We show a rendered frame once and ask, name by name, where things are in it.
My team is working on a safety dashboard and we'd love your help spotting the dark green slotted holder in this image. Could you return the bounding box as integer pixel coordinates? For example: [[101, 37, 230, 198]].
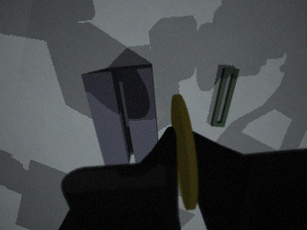
[[211, 68, 240, 127]]

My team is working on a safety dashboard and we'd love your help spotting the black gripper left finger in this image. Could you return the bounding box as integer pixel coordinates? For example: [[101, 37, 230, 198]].
[[61, 126, 179, 230]]

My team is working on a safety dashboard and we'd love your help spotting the gold coin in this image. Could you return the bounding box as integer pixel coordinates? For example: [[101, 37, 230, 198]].
[[171, 94, 199, 210]]

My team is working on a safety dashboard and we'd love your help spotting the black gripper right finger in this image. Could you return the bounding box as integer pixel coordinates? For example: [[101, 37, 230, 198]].
[[193, 131, 307, 230]]

